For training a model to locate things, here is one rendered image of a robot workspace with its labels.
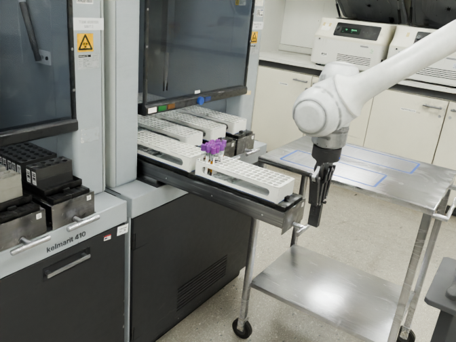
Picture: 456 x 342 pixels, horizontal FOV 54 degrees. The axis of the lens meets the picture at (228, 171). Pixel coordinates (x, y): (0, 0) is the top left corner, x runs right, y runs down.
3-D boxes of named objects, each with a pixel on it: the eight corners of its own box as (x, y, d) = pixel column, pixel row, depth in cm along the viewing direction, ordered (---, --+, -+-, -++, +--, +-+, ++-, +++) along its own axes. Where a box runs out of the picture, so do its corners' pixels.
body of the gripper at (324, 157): (321, 138, 121) (315, 169, 124) (307, 144, 114) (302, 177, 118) (347, 144, 117) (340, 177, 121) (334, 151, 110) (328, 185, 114)
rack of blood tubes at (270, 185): (193, 178, 139) (195, 159, 137) (212, 169, 147) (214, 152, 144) (276, 208, 124) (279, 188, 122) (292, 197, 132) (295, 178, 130)
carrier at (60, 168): (68, 177, 126) (68, 157, 124) (73, 179, 125) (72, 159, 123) (32, 188, 117) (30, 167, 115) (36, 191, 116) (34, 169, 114)
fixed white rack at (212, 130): (154, 127, 186) (155, 112, 184) (170, 123, 194) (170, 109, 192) (210, 144, 171) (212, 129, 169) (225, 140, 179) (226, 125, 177)
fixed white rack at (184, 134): (127, 134, 174) (127, 119, 172) (145, 129, 182) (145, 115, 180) (185, 153, 159) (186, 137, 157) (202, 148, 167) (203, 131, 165)
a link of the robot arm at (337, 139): (307, 122, 112) (304, 144, 115) (341, 130, 108) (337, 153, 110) (322, 117, 119) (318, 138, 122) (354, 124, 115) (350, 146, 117)
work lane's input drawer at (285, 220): (112, 168, 158) (112, 144, 154) (140, 159, 169) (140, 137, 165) (295, 241, 121) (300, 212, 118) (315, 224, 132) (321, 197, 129)
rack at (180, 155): (123, 152, 155) (123, 135, 153) (144, 146, 163) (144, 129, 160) (188, 176, 140) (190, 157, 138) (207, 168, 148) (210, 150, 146)
